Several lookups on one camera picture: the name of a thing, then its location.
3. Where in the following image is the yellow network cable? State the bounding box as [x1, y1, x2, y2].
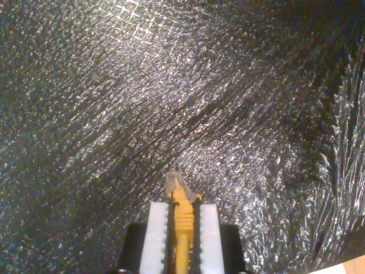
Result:
[166, 170, 204, 274]

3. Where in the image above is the black bubble wrap mat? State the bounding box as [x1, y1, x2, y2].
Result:
[0, 0, 365, 274]

